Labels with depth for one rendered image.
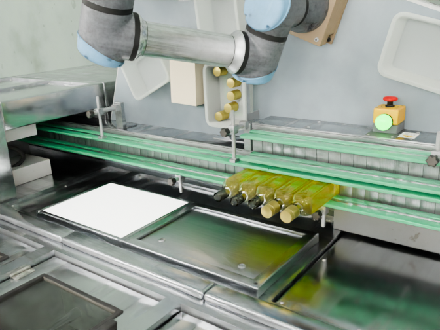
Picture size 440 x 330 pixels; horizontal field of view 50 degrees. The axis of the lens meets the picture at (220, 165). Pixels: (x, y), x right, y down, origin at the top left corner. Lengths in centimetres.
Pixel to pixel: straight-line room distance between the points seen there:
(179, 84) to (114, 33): 67
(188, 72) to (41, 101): 62
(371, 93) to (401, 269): 51
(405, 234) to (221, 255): 52
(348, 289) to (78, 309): 66
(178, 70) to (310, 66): 50
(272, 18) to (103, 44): 42
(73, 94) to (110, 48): 96
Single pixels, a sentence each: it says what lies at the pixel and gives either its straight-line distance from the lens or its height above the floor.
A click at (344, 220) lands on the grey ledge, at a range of 148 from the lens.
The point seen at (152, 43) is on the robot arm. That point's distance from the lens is 118.
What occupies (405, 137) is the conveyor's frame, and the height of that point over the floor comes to 85.
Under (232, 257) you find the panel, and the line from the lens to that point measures 129.
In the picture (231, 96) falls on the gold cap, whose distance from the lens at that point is 164.
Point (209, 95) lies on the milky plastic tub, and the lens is 169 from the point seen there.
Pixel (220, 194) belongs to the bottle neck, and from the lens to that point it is 135.
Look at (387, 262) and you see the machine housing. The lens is 138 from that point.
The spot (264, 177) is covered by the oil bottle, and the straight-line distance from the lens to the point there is 141.
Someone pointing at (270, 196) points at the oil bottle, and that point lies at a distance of 132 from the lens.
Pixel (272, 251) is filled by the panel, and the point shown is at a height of 114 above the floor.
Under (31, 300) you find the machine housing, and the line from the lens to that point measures 133.
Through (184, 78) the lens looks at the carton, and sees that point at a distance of 175.
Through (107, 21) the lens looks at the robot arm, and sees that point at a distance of 113.
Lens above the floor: 213
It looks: 49 degrees down
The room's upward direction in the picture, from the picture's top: 115 degrees counter-clockwise
